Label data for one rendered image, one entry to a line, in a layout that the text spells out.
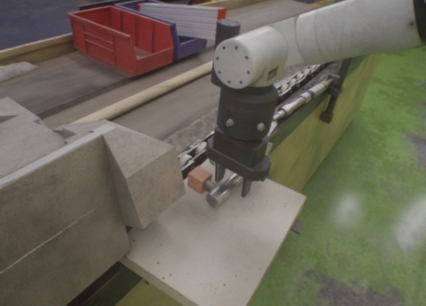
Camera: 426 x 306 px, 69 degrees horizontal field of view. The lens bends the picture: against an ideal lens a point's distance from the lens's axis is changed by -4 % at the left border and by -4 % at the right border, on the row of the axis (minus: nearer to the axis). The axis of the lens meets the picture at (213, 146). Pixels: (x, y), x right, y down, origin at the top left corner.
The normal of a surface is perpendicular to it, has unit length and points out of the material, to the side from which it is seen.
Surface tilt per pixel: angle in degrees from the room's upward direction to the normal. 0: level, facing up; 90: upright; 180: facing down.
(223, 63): 90
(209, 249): 0
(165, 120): 0
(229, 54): 90
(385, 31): 101
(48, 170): 80
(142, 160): 54
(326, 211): 0
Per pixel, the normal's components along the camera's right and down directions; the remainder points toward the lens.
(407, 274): 0.11, -0.80
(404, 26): -0.52, 0.60
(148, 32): -0.58, 0.41
